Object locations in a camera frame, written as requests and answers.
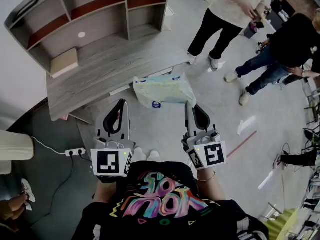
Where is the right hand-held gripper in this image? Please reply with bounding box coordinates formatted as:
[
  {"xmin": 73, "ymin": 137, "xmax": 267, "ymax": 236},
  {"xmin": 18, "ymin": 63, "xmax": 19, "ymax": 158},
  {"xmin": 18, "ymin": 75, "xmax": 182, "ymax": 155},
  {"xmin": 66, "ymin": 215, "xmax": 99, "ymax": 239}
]
[{"xmin": 181, "ymin": 100, "xmax": 228, "ymax": 171}]

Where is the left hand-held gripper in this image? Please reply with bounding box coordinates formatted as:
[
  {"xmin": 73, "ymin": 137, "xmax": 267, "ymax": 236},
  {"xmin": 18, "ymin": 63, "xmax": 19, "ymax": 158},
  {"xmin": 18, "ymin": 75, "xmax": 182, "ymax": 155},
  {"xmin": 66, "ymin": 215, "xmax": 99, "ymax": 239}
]
[{"xmin": 90, "ymin": 99, "xmax": 137, "ymax": 179}]

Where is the white plastic bag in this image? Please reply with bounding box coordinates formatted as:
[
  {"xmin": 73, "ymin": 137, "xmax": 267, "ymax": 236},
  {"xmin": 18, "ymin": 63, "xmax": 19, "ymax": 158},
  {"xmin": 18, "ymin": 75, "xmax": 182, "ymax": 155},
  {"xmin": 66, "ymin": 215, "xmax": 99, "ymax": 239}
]
[{"xmin": 132, "ymin": 72, "xmax": 197, "ymax": 110}]

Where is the person's left forearm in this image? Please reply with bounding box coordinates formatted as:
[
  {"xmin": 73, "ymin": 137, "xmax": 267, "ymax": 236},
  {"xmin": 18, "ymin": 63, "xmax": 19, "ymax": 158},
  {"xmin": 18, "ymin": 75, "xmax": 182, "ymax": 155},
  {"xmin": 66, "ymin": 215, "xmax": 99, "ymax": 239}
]
[{"xmin": 92, "ymin": 177, "xmax": 118, "ymax": 203}]

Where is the person's right forearm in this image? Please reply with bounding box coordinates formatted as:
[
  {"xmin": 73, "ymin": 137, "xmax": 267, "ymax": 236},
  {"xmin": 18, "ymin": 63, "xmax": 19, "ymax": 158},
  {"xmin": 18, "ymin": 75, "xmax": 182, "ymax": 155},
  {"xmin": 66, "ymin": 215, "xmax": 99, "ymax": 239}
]
[{"xmin": 196, "ymin": 167, "xmax": 227, "ymax": 202}]

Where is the person's left white shoe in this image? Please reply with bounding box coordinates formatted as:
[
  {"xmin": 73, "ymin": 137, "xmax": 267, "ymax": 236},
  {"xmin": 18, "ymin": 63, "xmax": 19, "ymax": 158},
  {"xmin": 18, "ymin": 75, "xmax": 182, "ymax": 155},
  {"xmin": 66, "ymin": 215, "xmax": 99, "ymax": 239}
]
[{"xmin": 133, "ymin": 146, "xmax": 148, "ymax": 161}]

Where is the white paper sheet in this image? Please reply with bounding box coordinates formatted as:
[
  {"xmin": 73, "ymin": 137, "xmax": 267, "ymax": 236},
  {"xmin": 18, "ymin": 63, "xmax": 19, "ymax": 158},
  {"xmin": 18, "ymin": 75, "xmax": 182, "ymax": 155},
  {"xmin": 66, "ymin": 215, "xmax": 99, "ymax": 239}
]
[{"xmin": 236, "ymin": 115, "xmax": 257, "ymax": 136}]

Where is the wooden shelf unit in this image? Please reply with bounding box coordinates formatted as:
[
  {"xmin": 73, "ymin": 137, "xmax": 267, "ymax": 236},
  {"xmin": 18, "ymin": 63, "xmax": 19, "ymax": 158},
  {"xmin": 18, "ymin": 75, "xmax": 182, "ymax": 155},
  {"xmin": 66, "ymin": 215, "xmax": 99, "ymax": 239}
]
[{"xmin": 4, "ymin": 0, "xmax": 192, "ymax": 125}]

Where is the white power strip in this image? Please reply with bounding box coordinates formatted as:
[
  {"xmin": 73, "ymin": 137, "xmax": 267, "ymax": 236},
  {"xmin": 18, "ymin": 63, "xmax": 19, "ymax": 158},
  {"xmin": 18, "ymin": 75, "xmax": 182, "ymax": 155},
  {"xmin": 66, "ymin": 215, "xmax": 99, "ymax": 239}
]
[{"xmin": 64, "ymin": 147, "xmax": 87, "ymax": 157}]

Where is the black printed T-shirt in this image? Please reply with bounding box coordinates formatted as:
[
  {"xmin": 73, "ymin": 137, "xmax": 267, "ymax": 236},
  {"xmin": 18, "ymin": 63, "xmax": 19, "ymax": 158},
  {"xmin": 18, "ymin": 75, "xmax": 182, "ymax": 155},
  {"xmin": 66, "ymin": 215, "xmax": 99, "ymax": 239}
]
[{"xmin": 71, "ymin": 160, "xmax": 270, "ymax": 240}]

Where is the tan cardboard box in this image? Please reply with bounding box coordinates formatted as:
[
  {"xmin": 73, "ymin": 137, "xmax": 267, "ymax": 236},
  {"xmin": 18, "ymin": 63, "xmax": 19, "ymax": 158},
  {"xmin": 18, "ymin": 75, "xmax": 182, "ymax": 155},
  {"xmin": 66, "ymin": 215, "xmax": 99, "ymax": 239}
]
[{"xmin": 49, "ymin": 47, "xmax": 80, "ymax": 79}]

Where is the dark grey rug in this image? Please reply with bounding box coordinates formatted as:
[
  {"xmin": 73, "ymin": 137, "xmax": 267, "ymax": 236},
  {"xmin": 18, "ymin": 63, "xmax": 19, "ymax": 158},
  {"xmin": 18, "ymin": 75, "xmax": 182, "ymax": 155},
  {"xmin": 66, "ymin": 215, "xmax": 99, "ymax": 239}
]
[{"xmin": 6, "ymin": 96, "xmax": 101, "ymax": 240}]

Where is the grey purple bin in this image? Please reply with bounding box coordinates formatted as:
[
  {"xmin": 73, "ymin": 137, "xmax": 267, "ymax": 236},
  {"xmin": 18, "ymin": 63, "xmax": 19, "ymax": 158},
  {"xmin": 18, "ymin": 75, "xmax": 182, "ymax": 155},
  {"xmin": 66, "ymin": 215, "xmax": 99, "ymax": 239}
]
[{"xmin": 244, "ymin": 21, "xmax": 259, "ymax": 40}]

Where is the cream ribbed stool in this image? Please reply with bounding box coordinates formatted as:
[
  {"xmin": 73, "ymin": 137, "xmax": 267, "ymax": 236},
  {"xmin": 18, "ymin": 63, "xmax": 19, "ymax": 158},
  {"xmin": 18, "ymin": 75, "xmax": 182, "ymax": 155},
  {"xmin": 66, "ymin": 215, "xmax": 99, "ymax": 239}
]
[{"xmin": 0, "ymin": 129, "xmax": 36, "ymax": 162}]

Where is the lime green plastic item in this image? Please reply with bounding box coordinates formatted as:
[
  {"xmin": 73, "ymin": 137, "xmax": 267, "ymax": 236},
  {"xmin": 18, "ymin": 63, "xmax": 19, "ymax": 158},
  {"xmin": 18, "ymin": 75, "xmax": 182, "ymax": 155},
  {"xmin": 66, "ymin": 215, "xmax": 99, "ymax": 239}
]
[{"xmin": 264, "ymin": 207, "xmax": 300, "ymax": 240}]

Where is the thin gold bracelet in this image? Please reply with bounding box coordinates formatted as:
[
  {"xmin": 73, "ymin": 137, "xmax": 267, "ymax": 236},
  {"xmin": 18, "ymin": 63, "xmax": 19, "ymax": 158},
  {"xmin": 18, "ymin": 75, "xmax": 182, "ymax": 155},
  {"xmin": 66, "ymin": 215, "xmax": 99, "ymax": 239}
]
[{"xmin": 197, "ymin": 170, "xmax": 216, "ymax": 183}]

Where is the white power cable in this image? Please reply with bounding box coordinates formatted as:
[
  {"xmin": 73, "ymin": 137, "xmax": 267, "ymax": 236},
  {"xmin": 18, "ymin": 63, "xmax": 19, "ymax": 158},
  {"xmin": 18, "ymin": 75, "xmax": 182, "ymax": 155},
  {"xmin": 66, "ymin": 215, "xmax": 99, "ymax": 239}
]
[{"xmin": 31, "ymin": 135, "xmax": 67, "ymax": 155}]

